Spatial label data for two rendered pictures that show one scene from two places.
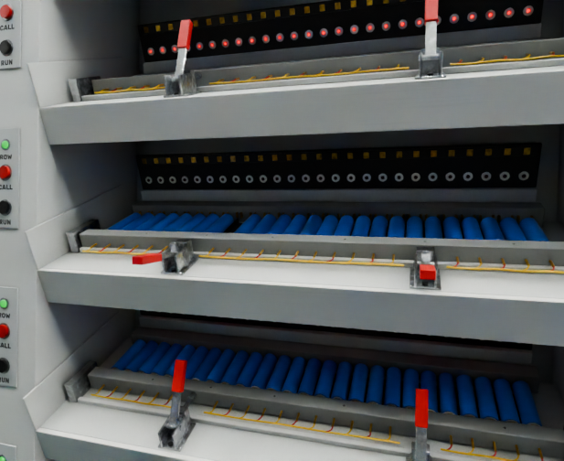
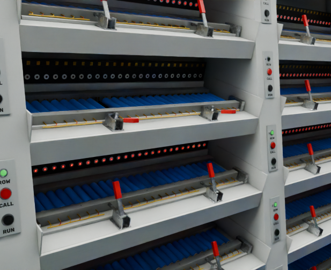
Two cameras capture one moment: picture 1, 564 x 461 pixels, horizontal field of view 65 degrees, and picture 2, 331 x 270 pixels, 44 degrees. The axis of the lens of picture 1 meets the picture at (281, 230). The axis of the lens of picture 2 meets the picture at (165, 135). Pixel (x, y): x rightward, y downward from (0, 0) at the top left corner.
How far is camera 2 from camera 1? 0.73 m
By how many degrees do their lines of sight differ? 55
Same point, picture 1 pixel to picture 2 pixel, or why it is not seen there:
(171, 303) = (117, 147)
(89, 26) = not seen: outside the picture
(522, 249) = (227, 103)
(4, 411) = (9, 254)
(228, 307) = (145, 143)
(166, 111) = (108, 37)
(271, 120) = (156, 48)
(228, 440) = (143, 215)
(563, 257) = (235, 105)
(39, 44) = not seen: outside the picture
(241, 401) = (134, 198)
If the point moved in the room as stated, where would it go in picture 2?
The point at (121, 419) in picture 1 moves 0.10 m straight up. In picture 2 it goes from (81, 230) to (76, 179)
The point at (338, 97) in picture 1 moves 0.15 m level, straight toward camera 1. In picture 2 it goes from (183, 40) to (243, 29)
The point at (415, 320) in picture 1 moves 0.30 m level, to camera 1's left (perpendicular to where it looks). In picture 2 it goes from (211, 134) to (130, 150)
